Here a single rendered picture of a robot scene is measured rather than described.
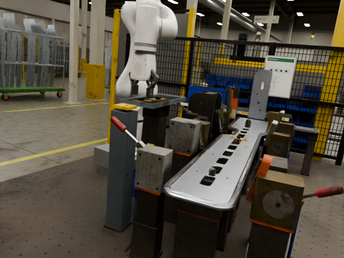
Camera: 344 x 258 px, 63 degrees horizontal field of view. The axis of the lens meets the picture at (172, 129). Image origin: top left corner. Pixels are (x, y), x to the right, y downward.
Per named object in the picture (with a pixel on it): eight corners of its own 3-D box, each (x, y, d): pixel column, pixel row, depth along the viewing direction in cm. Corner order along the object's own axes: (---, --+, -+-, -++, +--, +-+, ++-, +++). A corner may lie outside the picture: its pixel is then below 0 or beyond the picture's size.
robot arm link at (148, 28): (157, 46, 109) (133, 43, 107) (160, 10, 106) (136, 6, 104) (159, 45, 101) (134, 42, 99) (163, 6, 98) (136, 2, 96)
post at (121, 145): (121, 233, 101) (128, 113, 91) (103, 227, 103) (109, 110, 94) (131, 223, 108) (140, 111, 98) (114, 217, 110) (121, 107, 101)
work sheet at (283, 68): (289, 99, 214) (297, 57, 207) (259, 94, 221) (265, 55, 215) (289, 98, 216) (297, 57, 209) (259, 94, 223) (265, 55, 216)
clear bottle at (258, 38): (258, 58, 223) (262, 31, 219) (250, 57, 226) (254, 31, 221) (259, 58, 229) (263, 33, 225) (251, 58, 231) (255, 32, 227)
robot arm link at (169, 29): (171, 11, 126) (176, 47, 105) (135, 5, 123) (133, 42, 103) (174, -10, 119) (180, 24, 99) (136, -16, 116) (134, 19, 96)
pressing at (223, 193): (243, 217, 63) (244, 211, 63) (154, 192, 71) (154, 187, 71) (271, 123, 189) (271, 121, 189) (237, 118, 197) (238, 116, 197)
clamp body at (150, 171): (153, 268, 86) (164, 155, 78) (120, 255, 90) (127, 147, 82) (163, 254, 92) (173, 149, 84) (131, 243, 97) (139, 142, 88)
